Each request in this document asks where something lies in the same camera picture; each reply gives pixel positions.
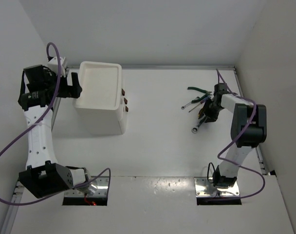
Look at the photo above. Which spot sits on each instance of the white drawer organizer cabinet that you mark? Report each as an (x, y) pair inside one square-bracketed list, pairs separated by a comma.
[(102, 104)]

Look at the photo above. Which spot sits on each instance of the large silver ratchet wrench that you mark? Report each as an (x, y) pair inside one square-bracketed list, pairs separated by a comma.
[(200, 122)]

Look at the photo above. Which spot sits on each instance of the metal base plate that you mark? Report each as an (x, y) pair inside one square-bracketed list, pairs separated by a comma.
[(98, 189), (205, 189)]

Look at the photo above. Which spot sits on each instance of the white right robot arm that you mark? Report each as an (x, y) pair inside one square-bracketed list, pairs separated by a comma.
[(248, 130)]

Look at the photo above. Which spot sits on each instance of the red blue handled screwdriver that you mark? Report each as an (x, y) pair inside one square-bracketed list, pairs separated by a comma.
[(200, 103)]

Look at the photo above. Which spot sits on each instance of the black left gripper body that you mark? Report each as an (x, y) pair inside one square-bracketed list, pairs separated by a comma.
[(64, 90)]

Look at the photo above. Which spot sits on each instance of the green handled pliers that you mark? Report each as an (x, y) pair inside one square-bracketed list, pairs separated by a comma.
[(199, 90)]

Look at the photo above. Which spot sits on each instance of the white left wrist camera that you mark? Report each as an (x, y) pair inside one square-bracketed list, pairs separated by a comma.
[(53, 65)]

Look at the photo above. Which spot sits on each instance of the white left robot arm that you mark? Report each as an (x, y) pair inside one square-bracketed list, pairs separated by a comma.
[(43, 175)]

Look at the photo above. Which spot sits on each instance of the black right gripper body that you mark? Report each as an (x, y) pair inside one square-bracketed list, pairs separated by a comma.
[(211, 111)]

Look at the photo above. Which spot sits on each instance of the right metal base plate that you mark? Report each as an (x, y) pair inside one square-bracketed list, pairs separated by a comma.
[(205, 189)]

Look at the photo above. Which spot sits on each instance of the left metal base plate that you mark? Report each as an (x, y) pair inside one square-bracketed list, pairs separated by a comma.
[(98, 189)]

